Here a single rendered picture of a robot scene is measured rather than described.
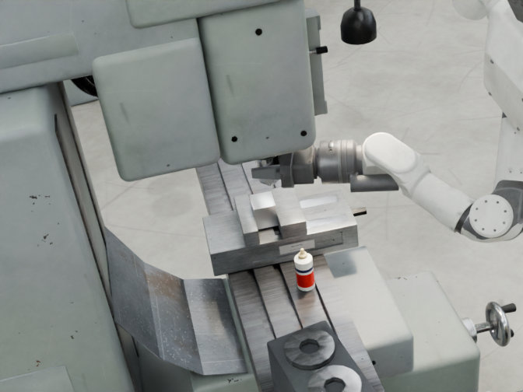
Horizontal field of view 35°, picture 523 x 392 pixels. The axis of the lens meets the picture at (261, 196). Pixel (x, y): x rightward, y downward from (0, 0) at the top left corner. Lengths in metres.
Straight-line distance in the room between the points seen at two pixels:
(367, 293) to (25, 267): 0.85
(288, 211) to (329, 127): 2.23
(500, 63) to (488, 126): 2.82
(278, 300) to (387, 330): 0.25
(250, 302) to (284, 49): 0.65
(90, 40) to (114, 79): 0.08
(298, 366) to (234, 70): 0.53
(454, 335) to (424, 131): 2.13
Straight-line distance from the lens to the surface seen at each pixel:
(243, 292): 1.91
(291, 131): 1.56
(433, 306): 2.14
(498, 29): 1.31
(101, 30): 1.41
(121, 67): 1.42
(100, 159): 4.21
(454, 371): 2.05
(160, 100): 1.46
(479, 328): 2.22
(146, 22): 1.39
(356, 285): 2.02
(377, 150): 1.64
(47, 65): 1.43
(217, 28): 1.44
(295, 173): 1.66
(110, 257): 1.85
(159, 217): 3.72
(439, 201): 1.61
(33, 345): 1.62
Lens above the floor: 2.19
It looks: 36 degrees down
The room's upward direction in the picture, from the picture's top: 8 degrees counter-clockwise
